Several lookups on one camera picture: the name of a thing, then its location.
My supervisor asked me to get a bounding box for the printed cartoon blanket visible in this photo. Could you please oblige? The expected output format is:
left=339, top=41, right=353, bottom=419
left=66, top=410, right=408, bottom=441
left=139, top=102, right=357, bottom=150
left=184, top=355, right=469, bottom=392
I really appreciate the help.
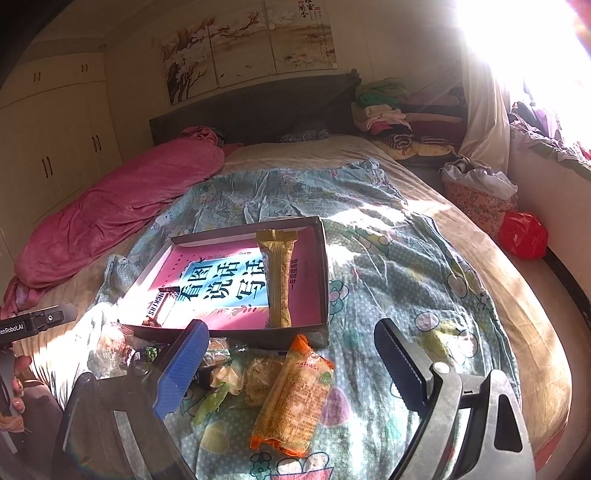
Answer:
left=60, top=157, right=522, bottom=480

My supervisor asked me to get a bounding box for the dark patterned pillow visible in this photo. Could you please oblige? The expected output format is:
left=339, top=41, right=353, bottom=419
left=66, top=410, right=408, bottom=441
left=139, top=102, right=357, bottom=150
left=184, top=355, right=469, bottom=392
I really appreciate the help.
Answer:
left=277, top=129, right=331, bottom=144

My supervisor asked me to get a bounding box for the yellow printed pillow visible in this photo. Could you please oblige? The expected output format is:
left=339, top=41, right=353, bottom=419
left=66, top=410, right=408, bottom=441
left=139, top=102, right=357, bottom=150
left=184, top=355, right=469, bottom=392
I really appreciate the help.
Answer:
left=383, top=138, right=455, bottom=160

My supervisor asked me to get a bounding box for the brown chocolate bar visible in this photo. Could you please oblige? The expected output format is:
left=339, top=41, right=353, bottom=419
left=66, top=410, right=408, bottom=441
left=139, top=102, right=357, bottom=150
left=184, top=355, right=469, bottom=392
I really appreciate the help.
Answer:
left=141, top=284, right=178, bottom=328

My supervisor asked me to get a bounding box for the floral wall painting panel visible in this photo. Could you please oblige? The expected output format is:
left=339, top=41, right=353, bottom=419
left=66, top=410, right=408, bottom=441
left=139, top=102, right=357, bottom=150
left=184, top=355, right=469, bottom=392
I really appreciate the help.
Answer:
left=264, top=0, right=340, bottom=75
left=208, top=4, right=278, bottom=88
left=159, top=21, right=220, bottom=106

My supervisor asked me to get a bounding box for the red plastic bag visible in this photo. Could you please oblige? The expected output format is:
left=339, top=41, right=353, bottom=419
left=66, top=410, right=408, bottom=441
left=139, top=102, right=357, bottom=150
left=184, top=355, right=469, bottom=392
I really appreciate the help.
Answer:
left=499, top=211, right=549, bottom=260

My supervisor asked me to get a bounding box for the long yellow snack packet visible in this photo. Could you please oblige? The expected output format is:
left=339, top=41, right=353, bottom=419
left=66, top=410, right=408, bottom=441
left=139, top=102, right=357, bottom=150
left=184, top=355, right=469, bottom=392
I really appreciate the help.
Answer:
left=256, top=229, right=298, bottom=329

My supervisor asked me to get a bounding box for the grey cardboard box pink bottom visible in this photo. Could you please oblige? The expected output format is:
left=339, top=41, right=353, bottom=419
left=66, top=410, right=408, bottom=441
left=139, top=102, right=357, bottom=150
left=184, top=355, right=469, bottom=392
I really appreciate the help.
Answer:
left=117, top=215, right=331, bottom=350

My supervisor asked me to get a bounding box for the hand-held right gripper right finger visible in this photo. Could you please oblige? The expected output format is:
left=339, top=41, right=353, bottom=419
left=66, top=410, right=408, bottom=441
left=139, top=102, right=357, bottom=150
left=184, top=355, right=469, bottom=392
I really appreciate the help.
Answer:
left=373, top=318, right=537, bottom=480

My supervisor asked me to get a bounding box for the dark grey headboard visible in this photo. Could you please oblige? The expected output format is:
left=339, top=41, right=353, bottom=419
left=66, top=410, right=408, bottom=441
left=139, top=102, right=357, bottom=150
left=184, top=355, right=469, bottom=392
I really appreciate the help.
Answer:
left=148, top=69, right=363, bottom=148

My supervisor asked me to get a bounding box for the orange snack packet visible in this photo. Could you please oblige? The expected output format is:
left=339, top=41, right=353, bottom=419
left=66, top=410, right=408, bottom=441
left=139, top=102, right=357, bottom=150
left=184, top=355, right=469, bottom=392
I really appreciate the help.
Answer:
left=249, top=335, right=335, bottom=457

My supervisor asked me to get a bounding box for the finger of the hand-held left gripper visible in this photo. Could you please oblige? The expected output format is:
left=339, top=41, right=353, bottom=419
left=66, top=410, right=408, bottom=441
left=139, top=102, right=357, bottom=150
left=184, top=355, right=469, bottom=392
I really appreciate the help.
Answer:
left=25, top=302, right=78, bottom=333

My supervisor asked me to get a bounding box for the cream wardrobe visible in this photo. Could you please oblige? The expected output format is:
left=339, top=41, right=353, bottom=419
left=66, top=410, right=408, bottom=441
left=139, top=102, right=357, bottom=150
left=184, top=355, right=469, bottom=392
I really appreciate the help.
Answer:
left=0, top=46, right=123, bottom=259

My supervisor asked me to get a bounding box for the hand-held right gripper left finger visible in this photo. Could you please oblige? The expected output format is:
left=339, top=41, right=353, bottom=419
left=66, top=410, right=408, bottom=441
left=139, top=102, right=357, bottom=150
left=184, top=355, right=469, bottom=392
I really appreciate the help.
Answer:
left=51, top=318, right=211, bottom=480

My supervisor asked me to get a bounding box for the pile of folded clothes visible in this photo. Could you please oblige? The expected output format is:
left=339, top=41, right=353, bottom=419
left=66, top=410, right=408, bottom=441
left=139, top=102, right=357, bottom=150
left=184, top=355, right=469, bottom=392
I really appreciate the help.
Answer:
left=351, top=78, right=467, bottom=160

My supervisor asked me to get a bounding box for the green snack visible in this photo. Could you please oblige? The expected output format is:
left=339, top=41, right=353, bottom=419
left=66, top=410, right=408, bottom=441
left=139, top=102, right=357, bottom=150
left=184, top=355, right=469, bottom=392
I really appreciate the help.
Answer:
left=191, top=351, right=245, bottom=428

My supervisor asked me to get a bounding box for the floral fabric bag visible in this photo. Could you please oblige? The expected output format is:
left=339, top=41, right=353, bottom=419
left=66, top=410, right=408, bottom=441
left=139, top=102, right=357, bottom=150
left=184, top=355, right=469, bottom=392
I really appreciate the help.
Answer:
left=441, top=178, right=520, bottom=241

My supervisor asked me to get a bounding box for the pink blanket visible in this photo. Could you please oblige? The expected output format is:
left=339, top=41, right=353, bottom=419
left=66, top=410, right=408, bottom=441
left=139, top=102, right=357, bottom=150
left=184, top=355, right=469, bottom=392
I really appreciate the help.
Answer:
left=2, top=126, right=227, bottom=319

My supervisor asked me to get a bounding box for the person's left hand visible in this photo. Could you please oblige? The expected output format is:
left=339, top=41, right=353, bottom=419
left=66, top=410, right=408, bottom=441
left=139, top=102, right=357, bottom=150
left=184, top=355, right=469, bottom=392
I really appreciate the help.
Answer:
left=11, top=354, right=34, bottom=416

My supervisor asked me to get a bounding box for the bed with beige sheet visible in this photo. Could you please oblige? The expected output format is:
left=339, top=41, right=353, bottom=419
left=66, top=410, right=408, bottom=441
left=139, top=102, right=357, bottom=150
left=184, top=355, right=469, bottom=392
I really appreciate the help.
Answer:
left=0, top=134, right=578, bottom=480

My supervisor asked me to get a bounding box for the meat floss pastry clear packet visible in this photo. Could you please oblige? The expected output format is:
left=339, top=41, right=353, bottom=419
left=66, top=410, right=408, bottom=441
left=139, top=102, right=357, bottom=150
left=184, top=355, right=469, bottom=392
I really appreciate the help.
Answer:
left=242, top=355, right=284, bottom=407

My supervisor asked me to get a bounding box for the round pastry green label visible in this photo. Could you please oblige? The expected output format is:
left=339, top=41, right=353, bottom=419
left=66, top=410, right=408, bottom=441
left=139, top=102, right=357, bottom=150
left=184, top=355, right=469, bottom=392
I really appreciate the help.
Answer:
left=88, top=323, right=139, bottom=374

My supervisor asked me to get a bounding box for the purple ruffled cloth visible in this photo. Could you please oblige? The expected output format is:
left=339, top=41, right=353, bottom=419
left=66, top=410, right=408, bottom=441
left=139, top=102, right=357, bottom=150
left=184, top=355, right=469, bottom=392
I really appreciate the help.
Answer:
left=508, top=102, right=591, bottom=171

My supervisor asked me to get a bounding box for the cream curtain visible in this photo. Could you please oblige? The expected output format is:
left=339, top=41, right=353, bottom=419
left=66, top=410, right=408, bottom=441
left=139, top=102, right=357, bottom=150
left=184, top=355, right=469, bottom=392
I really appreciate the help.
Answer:
left=457, top=46, right=511, bottom=162

